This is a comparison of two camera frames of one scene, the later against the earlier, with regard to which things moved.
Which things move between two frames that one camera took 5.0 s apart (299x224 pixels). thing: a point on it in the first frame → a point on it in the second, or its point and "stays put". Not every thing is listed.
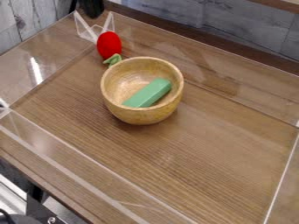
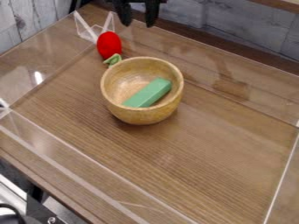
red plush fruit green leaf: x=108 y=46 stays put
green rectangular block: x=149 y=94 stays put
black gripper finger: x=92 y=7 → x=123 y=7
